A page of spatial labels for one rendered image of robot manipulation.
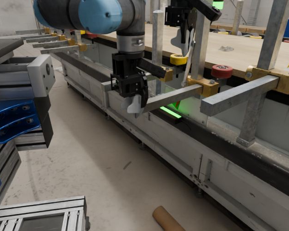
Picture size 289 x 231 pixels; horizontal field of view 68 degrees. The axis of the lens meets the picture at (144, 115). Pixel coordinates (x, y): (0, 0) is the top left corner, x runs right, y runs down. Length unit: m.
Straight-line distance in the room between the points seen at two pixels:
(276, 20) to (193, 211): 1.13
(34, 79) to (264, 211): 1.16
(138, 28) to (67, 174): 1.38
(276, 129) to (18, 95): 0.93
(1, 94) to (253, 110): 0.75
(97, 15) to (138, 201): 1.23
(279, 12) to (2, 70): 0.74
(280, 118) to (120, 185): 1.07
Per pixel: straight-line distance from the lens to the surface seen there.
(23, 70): 0.68
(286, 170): 0.78
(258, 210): 1.32
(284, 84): 0.70
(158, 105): 0.71
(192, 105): 0.91
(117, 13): 0.47
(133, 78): 0.59
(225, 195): 1.39
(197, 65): 0.86
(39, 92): 0.68
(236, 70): 0.96
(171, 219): 1.33
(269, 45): 0.71
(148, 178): 1.63
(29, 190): 1.74
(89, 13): 0.47
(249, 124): 0.79
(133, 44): 0.57
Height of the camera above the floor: 1.15
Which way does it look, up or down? 29 degrees down
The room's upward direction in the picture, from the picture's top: straight up
